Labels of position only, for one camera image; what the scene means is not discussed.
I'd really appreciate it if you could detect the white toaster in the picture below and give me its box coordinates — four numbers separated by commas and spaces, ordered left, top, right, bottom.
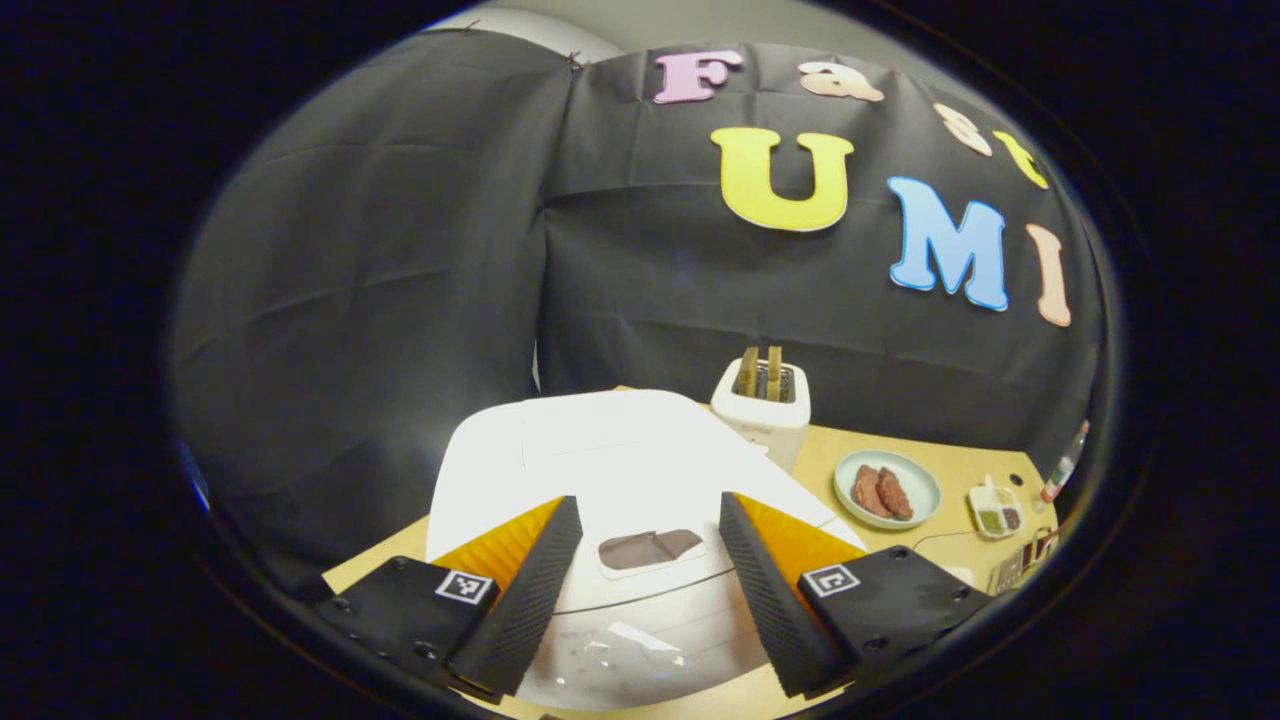
710, 358, 813, 474

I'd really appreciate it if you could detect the black backdrop cloth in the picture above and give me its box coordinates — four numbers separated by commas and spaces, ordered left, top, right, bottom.
170, 28, 1106, 591

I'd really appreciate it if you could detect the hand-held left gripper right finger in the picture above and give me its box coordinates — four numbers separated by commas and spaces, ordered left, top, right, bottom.
718, 490, 991, 699

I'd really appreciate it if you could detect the clear plastic water bottle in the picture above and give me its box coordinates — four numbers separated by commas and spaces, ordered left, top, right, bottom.
1038, 418, 1091, 506

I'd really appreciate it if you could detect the white divided bean dish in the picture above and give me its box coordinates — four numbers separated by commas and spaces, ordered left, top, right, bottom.
967, 475, 1024, 541

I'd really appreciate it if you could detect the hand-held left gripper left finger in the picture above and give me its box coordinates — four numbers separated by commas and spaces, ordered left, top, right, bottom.
318, 495, 584, 704

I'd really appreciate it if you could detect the wire chopstick holder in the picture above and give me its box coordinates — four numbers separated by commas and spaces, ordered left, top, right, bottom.
985, 535, 1051, 596

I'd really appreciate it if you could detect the light green plate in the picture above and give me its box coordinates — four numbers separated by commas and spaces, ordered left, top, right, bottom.
833, 449, 943, 531

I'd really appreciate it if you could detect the brown meat slice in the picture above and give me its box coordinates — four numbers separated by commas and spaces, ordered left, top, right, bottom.
877, 467, 914, 521
851, 464, 891, 519

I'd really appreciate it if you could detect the white rice cooker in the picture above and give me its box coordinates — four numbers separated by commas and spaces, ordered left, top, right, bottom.
425, 388, 869, 713

